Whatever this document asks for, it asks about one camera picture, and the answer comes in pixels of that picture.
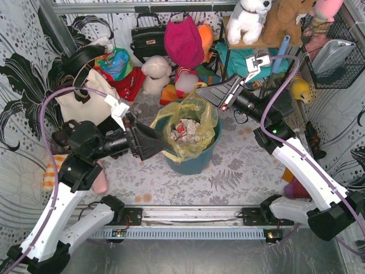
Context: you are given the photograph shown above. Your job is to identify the crumpled paper trash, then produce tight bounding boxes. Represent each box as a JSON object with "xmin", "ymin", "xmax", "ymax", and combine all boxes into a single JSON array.
[{"xmin": 170, "ymin": 119, "xmax": 201, "ymax": 143}]

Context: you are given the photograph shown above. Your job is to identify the white fluffy plush lamb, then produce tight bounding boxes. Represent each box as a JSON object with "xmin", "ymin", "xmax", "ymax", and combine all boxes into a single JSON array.
[{"xmin": 141, "ymin": 55, "xmax": 172, "ymax": 95}]

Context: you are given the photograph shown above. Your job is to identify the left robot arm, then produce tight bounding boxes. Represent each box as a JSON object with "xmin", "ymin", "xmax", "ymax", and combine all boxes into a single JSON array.
[{"xmin": 1, "ymin": 120, "xmax": 168, "ymax": 273}]

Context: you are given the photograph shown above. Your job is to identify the colourful patterned cloth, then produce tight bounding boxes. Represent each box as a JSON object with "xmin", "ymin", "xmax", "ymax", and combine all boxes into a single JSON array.
[{"xmin": 94, "ymin": 48, "xmax": 133, "ymax": 82}]

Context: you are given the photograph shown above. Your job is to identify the magenta cloth bag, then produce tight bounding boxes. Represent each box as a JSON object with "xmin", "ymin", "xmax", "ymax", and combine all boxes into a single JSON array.
[{"xmin": 164, "ymin": 15, "xmax": 204, "ymax": 69}]

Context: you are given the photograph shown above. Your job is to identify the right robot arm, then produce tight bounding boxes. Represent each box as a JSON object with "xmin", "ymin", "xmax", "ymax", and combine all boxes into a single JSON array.
[{"xmin": 195, "ymin": 74, "xmax": 364, "ymax": 241}]

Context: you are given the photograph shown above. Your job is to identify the brown teddy bear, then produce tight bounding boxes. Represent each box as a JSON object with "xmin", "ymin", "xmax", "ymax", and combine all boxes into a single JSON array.
[{"xmin": 263, "ymin": 0, "xmax": 316, "ymax": 46}]

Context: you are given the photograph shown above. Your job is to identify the red cloth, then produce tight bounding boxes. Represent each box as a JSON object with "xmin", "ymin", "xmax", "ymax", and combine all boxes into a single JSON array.
[{"xmin": 109, "ymin": 67, "xmax": 146, "ymax": 103}]

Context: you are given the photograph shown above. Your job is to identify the yellow plastic trash bag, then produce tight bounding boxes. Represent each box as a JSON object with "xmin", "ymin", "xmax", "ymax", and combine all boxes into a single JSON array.
[{"xmin": 151, "ymin": 82, "xmax": 219, "ymax": 163}]

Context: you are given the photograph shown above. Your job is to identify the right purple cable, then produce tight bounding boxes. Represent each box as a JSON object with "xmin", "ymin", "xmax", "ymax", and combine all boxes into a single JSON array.
[{"xmin": 259, "ymin": 55, "xmax": 365, "ymax": 256}]

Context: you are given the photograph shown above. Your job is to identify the white plush dog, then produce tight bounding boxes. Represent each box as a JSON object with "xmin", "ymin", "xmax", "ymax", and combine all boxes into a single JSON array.
[{"xmin": 226, "ymin": 0, "xmax": 272, "ymax": 45}]

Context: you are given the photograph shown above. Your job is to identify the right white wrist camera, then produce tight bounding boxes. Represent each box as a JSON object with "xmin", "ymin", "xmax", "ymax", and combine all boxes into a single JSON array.
[{"xmin": 245, "ymin": 54, "xmax": 270, "ymax": 83}]

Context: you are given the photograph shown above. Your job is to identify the brown patterned handbag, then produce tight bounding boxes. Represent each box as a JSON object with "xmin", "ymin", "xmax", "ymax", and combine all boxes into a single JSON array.
[{"xmin": 50, "ymin": 120, "xmax": 77, "ymax": 155}]

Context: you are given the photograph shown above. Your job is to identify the purple cable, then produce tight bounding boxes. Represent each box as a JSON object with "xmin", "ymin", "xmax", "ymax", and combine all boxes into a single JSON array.
[
  {"xmin": 2, "ymin": 87, "xmax": 111, "ymax": 274},
  {"xmin": 259, "ymin": 55, "xmax": 365, "ymax": 256}
]

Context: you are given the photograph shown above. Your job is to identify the silver foil pouch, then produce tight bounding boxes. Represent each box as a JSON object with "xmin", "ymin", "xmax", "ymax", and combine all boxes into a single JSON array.
[{"xmin": 312, "ymin": 39, "xmax": 356, "ymax": 74}]

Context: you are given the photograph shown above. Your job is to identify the yellow plush duck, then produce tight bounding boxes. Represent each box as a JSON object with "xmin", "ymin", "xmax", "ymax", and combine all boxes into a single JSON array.
[{"xmin": 291, "ymin": 76, "xmax": 310, "ymax": 103}]

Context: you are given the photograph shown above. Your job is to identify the black leather handbag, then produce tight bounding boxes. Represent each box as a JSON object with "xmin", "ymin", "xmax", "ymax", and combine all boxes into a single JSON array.
[{"xmin": 130, "ymin": 13, "xmax": 168, "ymax": 64}]

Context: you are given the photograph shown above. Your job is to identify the orange white checked towel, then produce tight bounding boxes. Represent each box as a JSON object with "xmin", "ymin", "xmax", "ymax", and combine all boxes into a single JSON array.
[{"xmin": 42, "ymin": 154, "xmax": 67, "ymax": 192}]

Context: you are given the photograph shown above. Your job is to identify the teal folded cloth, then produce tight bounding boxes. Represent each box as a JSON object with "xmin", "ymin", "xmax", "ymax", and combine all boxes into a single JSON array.
[{"xmin": 214, "ymin": 42, "xmax": 291, "ymax": 85}]

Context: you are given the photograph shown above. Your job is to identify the black orange toy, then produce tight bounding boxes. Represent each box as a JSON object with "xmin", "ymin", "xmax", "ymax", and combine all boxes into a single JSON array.
[{"xmin": 305, "ymin": 121, "xmax": 327, "ymax": 160}]

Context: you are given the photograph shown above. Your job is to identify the pink soft object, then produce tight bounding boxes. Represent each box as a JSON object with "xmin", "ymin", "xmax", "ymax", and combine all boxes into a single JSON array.
[{"xmin": 92, "ymin": 160, "xmax": 108, "ymax": 195}]

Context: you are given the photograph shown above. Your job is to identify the teal plastic trash bin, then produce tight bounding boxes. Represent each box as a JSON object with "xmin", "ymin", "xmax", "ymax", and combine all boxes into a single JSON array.
[{"xmin": 162, "ymin": 118, "xmax": 222, "ymax": 175}]

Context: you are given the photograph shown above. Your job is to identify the pink doll striped clothes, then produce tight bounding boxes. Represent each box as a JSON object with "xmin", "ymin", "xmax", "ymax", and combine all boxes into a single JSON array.
[{"xmin": 175, "ymin": 66, "xmax": 199, "ymax": 98}]

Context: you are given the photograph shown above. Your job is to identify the cream canvas tote bag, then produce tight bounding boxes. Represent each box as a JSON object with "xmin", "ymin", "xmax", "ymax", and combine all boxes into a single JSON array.
[{"xmin": 56, "ymin": 68, "xmax": 120, "ymax": 126}]

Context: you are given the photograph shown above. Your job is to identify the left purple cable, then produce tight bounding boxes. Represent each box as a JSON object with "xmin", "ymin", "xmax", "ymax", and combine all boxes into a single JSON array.
[{"xmin": 2, "ymin": 87, "xmax": 111, "ymax": 274}]

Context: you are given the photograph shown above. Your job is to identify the pink plush toy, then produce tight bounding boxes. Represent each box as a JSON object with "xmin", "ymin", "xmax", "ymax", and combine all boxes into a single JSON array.
[{"xmin": 306, "ymin": 0, "xmax": 343, "ymax": 34}]

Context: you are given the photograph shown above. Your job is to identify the rainbow striped cloth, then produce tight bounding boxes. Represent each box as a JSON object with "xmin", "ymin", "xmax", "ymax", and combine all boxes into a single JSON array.
[{"xmin": 160, "ymin": 65, "xmax": 221, "ymax": 105}]

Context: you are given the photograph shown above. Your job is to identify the blue lint roller mop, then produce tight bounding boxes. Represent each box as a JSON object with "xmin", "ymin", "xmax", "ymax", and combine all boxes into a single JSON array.
[{"xmin": 270, "ymin": 35, "xmax": 291, "ymax": 83}]

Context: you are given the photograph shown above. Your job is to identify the black hat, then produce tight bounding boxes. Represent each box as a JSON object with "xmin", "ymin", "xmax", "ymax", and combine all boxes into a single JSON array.
[{"xmin": 61, "ymin": 45, "xmax": 106, "ymax": 76}]

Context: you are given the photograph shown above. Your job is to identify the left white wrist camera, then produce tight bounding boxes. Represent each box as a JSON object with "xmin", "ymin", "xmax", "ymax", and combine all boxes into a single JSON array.
[{"xmin": 104, "ymin": 94, "xmax": 130, "ymax": 131}]

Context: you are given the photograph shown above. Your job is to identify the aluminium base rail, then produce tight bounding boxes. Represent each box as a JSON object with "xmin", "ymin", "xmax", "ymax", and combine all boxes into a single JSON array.
[{"xmin": 74, "ymin": 205, "xmax": 294, "ymax": 229}]

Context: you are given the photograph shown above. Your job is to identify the black wire basket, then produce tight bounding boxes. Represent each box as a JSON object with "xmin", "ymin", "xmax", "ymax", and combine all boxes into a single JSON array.
[{"xmin": 301, "ymin": 14, "xmax": 364, "ymax": 90}]

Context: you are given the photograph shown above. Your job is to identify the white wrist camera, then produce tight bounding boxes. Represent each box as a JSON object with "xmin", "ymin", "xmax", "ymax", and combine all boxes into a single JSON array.
[
  {"xmin": 245, "ymin": 54, "xmax": 270, "ymax": 83},
  {"xmin": 104, "ymin": 94, "xmax": 130, "ymax": 131}
]

